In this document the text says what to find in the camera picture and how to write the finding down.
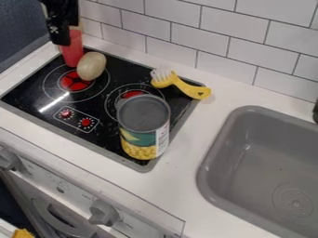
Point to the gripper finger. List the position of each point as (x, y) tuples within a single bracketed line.
[(61, 33)]

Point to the red cup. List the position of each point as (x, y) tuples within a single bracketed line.
[(73, 54)]

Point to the toy stove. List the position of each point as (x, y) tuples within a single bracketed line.
[(103, 124)]

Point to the beige toy potato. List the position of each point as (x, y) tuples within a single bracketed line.
[(91, 66)]

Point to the toy corn can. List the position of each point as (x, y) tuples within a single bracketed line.
[(145, 130)]

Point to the yellow dish brush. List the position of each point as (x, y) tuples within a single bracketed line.
[(182, 86)]

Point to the toy sink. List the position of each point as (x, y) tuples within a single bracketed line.
[(265, 173)]

